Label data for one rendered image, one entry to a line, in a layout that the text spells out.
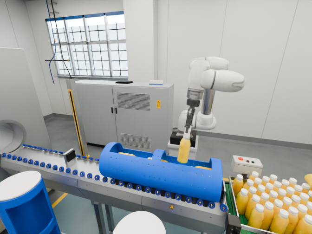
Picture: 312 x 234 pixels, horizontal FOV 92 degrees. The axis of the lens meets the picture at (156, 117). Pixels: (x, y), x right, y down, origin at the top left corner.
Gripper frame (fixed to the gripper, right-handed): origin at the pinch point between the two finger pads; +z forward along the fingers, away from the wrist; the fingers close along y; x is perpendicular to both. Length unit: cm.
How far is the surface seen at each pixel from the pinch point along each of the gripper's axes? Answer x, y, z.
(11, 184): -110, 40, 58
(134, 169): -30.5, 5.4, 34.9
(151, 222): -6, 26, 47
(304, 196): 75, -21, 29
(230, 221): 34, 6, 44
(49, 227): -90, 29, 99
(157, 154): -18.6, -4.9, 24.4
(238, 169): 41, -40, 35
